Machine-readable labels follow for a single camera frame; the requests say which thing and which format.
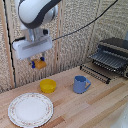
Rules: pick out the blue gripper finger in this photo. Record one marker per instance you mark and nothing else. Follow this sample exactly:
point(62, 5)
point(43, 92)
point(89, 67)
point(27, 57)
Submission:
point(42, 59)
point(33, 64)

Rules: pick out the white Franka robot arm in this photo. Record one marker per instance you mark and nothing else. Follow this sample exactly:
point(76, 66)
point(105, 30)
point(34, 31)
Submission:
point(36, 12)

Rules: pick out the yellow bowl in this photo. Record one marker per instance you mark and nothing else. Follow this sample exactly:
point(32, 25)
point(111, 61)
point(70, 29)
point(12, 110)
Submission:
point(48, 85)

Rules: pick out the black oven rack tray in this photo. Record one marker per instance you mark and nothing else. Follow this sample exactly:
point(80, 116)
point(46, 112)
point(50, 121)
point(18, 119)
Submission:
point(94, 73)

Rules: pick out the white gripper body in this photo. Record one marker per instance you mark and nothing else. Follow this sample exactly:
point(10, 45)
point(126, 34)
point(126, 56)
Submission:
point(32, 47)

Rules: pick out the white floral rim plate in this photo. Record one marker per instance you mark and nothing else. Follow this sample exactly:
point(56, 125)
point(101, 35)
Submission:
point(30, 109)

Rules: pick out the black dish rack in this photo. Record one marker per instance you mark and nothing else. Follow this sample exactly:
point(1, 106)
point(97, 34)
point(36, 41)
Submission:
point(112, 53)

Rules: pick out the blue mug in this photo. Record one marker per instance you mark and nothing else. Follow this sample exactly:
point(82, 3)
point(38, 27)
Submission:
point(80, 84)

